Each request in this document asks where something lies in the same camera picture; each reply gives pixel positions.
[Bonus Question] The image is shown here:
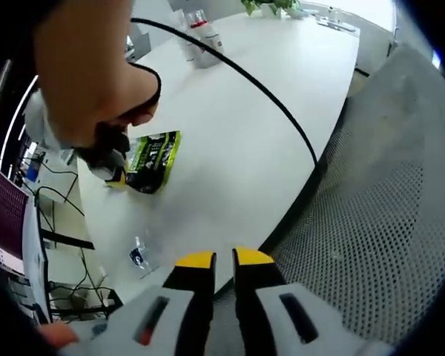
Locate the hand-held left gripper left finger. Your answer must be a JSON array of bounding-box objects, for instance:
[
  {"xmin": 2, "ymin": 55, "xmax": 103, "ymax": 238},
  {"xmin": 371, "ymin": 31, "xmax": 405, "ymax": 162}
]
[{"xmin": 59, "ymin": 250, "xmax": 217, "ymax": 356}]

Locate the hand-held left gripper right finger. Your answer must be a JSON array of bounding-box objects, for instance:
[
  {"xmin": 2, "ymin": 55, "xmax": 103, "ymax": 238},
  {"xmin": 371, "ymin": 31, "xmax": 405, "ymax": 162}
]
[{"xmin": 231, "ymin": 245, "xmax": 394, "ymax": 356}]

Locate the black green foil packet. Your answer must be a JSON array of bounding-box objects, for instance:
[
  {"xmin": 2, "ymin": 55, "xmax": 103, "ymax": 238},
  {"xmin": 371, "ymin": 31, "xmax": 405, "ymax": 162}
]
[{"xmin": 125, "ymin": 129, "xmax": 182, "ymax": 196}]

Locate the white skincare tube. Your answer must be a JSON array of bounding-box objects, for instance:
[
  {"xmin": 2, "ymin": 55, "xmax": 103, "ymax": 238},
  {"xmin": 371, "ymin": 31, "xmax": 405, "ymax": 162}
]
[{"xmin": 180, "ymin": 22, "xmax": 197, "ymax": 63}]

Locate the red-collared clear-capped skincare bottle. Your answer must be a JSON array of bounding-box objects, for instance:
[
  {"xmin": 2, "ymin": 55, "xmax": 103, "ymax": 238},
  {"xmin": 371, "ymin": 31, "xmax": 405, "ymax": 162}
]
[{"xmin": 187, "ymin": 10, "xmax": 216, "ymax": 70}]

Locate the person's right hand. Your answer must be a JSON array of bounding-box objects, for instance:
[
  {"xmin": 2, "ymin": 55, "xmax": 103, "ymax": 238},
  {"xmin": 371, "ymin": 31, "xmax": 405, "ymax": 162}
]
[{"xmin": 35, "ymin": 59, "xmax": 162, "ymax": 151}]

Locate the person's left hand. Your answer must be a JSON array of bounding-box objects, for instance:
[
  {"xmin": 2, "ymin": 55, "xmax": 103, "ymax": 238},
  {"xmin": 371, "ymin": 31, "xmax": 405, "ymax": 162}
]
[{"xmin": 40, "ymin": 320, "xmax": 79, "ymax": 346}]

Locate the clear plastic wrapper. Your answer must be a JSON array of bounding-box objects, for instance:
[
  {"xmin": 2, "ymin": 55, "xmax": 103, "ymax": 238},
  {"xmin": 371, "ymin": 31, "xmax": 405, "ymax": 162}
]
[{"xmin": 128, "ymin": 233, "xmax": 164, "ymax": 280}]

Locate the white standing desk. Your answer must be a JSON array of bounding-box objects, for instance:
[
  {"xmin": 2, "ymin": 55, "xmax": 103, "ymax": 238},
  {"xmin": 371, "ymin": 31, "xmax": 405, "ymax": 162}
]
[{"xmin": 20, "ymin": 188, "xmax": 97, "ymax": 323}]

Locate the dark red screen monitor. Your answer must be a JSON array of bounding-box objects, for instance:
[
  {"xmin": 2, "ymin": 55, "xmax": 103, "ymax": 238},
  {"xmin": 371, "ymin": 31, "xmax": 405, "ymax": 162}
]
[{"xmin": 0, "ymin": 157, "xmax": 30, "ymax": 268}]

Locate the grey mesh office chair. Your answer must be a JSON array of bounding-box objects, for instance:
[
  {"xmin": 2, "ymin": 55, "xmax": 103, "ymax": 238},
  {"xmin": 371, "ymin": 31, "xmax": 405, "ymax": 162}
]
[{"xmin": 213, "ymin": 42, "xmax": 445, "ymax": 356}]

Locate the potted green plant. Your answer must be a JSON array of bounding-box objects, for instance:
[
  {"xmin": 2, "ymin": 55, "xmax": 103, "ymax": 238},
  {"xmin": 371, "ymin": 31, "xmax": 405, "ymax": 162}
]
[{"xmin": 240, "ymin": 0, "xmax": 301, "ymax": 18}]

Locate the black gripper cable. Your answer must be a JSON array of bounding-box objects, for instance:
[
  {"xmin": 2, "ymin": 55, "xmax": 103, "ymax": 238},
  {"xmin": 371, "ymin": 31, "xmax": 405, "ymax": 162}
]
[{"xmin": 128, "ymin": 17, "xmax": 319, "ymax": 170}]

